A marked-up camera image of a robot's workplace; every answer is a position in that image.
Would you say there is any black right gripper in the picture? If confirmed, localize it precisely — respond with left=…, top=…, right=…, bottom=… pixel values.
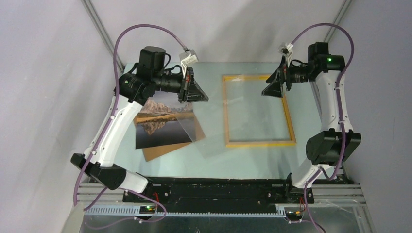
left=261, top=56, right=315, bottom=99

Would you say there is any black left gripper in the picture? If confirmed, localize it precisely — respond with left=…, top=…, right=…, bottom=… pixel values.
left=152, top=66, right=208, bottom=104

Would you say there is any landscape photo print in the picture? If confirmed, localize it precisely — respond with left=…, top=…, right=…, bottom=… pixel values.
left=134, top=92, right=196, bottom=149

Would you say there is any clear acrylic sheet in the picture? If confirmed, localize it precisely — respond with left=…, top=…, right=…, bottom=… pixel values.
left=173, top=75, right=296, bottom=159

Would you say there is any yellow wooden picture frame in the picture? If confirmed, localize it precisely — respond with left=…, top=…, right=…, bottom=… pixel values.
left=222, top=74, right=296, bottom=147

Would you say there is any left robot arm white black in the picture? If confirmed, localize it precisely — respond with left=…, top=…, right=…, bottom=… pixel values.
left=70, top=46, right=208, bottom=202

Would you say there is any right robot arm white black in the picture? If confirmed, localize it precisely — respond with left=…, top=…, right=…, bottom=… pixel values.
left=261, top=42, right=361, bottom=203

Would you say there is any brown cardboard backing board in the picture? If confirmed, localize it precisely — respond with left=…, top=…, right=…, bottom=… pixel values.
left=135, top=117, right=205, bottom=162

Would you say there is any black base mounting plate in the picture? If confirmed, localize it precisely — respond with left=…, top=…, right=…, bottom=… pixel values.
left=123, top=175, right=315, bottom=214

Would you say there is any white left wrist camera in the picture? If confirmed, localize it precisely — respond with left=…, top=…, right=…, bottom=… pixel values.
left=179, top=49, right=199, bottom=75

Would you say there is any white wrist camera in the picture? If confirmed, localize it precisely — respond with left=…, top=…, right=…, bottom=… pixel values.
left=278, top=43, right=294, bottom=61
left=179, top=49, right=199, bottom=75

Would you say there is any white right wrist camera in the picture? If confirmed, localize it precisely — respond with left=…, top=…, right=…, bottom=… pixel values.
left=278, top=43, right=294, bottom=61

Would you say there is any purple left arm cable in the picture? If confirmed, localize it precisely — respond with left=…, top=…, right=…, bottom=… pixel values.
left=72, top=24, right=189, bottom=231

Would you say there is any right aluminium corner post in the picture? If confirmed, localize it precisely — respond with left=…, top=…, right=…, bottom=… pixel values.
left=323, top=0, right=353, bottom=43

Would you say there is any aluminium corner post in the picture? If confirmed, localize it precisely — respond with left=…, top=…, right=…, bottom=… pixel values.
left=80, top=0, right=115, bottom=57
left=323, top=0, right=353, bottom=43

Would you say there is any left controller board with wires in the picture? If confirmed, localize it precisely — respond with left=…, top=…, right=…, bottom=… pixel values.
left=139, top=192, right=159, bottom=214

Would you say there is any controller board with wires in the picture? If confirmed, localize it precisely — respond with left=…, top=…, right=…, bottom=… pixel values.
left=139, top=192, right=159, bottom=214
left=286, top=197, right=306, bottom=221

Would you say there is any aluminium front rail frame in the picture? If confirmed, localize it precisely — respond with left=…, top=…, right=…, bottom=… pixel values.
left=78, top=183, right=367, bottom=207

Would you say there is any right controller board with wires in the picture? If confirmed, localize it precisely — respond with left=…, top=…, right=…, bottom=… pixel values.
left=286, top=197, right=306, bottom=221

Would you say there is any left aluminium corner post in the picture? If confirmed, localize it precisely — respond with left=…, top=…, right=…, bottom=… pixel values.
left=80, top=0, right=115, bottom=57

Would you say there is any grey slotted cable duct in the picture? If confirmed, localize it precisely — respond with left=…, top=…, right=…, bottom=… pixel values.
left=85, top=205, right=286, bottom=218

